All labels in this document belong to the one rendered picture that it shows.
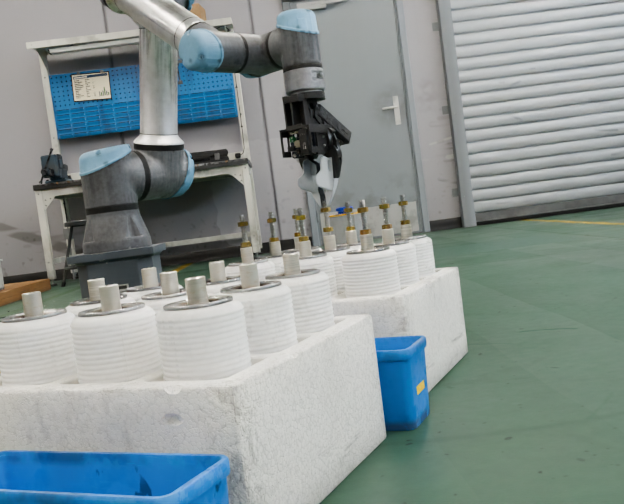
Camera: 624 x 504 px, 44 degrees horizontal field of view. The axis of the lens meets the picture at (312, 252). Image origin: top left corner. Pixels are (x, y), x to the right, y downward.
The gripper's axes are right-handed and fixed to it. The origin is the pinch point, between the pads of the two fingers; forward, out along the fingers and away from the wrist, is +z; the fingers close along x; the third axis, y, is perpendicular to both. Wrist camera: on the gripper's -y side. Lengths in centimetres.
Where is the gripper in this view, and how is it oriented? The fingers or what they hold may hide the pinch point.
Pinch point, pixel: (326, 199)
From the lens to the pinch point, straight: 150.4
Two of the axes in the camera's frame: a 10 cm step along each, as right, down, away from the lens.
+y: -6.1, 1.2, -7.8
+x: 7.8, -0.7, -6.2
